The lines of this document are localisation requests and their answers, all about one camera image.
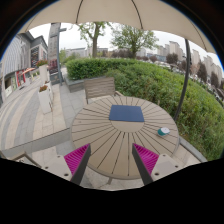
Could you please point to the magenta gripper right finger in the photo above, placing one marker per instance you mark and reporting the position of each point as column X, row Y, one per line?
column 152, row 166

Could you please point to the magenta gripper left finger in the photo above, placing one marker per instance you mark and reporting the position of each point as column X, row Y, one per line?
column 71, row 166

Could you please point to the white and teal mouse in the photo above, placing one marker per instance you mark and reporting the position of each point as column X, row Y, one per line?
column 163, row 131

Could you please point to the blue square mouse pad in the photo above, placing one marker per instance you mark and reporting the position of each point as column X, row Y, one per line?
column 126, row 113

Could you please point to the round slatted wooden table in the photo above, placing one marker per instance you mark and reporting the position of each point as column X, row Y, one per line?
column 111, row 141

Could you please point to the green trimmed hedge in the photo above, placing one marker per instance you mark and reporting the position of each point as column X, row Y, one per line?
column 201, row 119

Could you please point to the white planter box near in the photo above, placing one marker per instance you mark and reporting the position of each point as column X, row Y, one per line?
column 44, row 99

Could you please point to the white planter box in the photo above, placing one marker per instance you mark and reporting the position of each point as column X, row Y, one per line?
column 43, row 66
column 44, row 99

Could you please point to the wooden slatted chair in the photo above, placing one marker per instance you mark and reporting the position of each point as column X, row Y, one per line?
column 99, row 87

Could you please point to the white planter box far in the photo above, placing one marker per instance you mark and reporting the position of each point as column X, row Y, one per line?
column 43, row 66

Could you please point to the grey commercial building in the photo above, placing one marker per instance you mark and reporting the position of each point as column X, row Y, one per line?
column 23, row 52

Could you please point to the tree behind hedge right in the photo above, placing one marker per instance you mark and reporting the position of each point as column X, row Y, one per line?
column 128, row 37

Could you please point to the tree behind hedge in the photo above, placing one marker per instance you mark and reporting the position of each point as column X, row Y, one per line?
column 91, row 31
column 128, row 37

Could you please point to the dark curved umbrella pole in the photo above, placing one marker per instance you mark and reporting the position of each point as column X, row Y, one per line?
column 188, row 63

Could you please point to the tall grey sign pillar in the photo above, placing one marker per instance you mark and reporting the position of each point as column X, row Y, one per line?
column 53, row 53

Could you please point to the tree behind hedge left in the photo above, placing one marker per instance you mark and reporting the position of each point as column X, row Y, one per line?
column 91, row 31

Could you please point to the beige patio umbrella canopy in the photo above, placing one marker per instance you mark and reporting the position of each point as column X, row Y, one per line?
column 141, row 14

